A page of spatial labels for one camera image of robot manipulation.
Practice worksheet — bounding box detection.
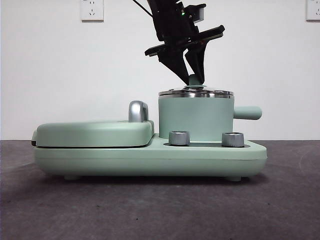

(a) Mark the pale grey camera box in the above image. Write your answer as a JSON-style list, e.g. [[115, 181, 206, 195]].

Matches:
[[184, 3, 207, 24]]

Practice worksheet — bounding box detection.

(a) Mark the thin black cable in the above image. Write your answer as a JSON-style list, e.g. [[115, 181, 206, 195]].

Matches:
[[131, 0, 154, 17]]

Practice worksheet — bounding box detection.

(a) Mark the white wall socket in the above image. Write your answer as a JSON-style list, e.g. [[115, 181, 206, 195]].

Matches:
[[306, 0, 320, 22], [80, 0, 105, 22]]

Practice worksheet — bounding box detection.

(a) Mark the silver control knob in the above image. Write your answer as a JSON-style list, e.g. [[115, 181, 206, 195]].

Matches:
[[168, 130, 190, 146], [221, 131, 245, 148]]

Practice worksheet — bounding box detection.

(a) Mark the chrome curved handle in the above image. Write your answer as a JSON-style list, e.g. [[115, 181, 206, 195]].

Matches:
[[128, 100, 150, 123]]

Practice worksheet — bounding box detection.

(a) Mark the glass lid with green knob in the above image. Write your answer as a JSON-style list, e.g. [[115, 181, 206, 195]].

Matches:
[[158, 74, 235, 96]]

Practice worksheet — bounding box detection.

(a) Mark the green breakfast machine base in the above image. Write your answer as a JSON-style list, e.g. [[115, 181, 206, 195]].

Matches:
[[33, 133, 268, 182]]

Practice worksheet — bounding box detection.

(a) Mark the green steamer pot with handle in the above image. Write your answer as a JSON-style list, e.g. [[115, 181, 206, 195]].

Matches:
[[158, 94, 263, 141]]

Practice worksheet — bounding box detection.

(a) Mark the green griddle cover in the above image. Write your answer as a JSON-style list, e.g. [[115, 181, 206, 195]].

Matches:
[[31, 120, 155, 149]]

